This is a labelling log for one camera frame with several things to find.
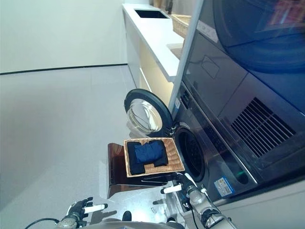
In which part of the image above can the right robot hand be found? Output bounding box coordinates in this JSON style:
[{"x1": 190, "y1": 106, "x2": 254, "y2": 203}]
[{"x1": 161, "y1": 173, "x2": 195, "y2": 195}]

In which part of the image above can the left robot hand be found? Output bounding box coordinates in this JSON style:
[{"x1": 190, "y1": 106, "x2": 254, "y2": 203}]
[{"x1": 66, "y1": 197, "x2": 108, "y2": 217}]

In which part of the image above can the black garment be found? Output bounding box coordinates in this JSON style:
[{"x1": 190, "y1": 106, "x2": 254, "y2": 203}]
[
  {"x1": 127, "y1": 142, "x2": 146, "y2": 175},
  {"x1": 142, "y1": 140, "x2": 169, "y2": 167}
]

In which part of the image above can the blue garment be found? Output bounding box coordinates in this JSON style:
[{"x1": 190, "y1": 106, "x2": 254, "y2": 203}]
[{"x1": 133, "y1": 141, "x2": 165, "y2": 165}]

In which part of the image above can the dark grey washing machine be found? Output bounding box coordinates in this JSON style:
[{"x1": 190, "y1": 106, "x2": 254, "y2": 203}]
[{"x1": 166, "y1": 81, "x2": 260, "y2": 203}]

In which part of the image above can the round glass washing machine door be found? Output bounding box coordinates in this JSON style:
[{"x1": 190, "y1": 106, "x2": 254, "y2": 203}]
[{"x1": 124, "y1": 88, "x2": 176, "y2": 133}]

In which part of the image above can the rectangular wicker laundry basket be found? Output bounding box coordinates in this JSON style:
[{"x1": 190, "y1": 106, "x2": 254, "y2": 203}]
[{"x1": 123, "y1": 137, "x2": 186, "y2": 177}]

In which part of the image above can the blue bordered label sticker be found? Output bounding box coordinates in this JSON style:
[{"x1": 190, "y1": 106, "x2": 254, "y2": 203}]
[{"x1": 213, "y1": 176, "x2": 233, "y2": 194}]

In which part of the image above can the rolled black garment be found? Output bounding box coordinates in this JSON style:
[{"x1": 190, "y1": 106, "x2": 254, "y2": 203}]
[{"x1": 127, "y1": 142, "x2": 146, "y2": 175}]

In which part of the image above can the glossy brown curved stool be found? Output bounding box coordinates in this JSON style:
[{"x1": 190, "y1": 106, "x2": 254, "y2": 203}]
[{"x1": 106, "y1": 142, "x2": 172, "y2": 200}]

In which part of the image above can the silver robot torso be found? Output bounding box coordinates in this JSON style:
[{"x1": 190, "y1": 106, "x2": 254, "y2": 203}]
[{"x1": 89, "y1": 220, "x2": 184, "y2": 229}]

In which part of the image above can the dark dryer with vent grille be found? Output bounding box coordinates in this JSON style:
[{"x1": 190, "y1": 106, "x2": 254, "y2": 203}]
[{"x1": 183, "y1": 0, "x2": 305, "y2": 189}]

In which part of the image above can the white cabinet side panel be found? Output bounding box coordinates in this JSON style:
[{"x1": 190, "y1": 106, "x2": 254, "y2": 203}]
[{"x1": 168, "y1": 0, "x2": 203, "y2": 111}]

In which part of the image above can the white counter cabinet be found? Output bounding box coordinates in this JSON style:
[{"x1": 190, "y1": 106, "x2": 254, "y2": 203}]
[{"x1": 122, "y1": 3, "x2": 191, "y2": 105}]

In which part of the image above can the small wicker basket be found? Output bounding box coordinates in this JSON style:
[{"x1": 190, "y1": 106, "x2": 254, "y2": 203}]
[{"x1": 171, "y1": 13, "x2": 192, "y2": 39}]

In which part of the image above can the black inset sink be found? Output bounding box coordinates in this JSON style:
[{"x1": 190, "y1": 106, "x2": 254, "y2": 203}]
[{"x1": 133, "y1": 9, "x2": 170, "y2": 19}]

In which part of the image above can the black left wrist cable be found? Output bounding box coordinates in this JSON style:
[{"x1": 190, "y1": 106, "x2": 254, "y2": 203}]
[{"x1": 23, "y1": 211, "x2": 63, "y2": 229}]

